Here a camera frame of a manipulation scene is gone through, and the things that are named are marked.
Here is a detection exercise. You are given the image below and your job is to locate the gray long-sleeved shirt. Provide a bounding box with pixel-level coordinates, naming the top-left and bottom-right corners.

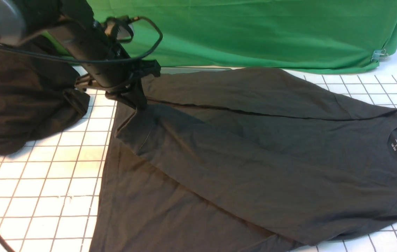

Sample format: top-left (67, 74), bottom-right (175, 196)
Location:
top-left (90, 68), bottom-right (397, 252)

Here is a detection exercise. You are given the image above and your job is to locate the gray metal bar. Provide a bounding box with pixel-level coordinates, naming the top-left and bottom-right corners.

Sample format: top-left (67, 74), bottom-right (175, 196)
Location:
top-left (161, 67), bottom-right (232, 74)

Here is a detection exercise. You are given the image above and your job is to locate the black cloth pile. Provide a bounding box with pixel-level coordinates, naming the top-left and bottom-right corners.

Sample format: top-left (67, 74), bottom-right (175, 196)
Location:
top-left (0, 51), bottom-right (90, 156)

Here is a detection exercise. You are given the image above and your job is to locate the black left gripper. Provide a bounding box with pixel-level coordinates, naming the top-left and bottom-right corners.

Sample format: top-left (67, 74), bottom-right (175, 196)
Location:
top-left (74, 42), bottom-right (161, 110)

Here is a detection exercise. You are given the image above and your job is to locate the blue binder clip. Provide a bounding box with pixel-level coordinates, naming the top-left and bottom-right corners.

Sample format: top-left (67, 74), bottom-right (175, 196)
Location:
top-left (371, 48), bottom-right (389, 62)

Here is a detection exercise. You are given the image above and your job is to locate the green backdrop cloth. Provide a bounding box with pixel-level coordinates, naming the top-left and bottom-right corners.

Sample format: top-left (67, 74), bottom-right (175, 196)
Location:
top-left (41, 0), bottom-right (397, 75)

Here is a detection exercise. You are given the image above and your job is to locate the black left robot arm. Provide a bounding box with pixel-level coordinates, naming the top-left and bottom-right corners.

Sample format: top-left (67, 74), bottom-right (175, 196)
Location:
top-left (0, 0), bottom-right (163, 110)

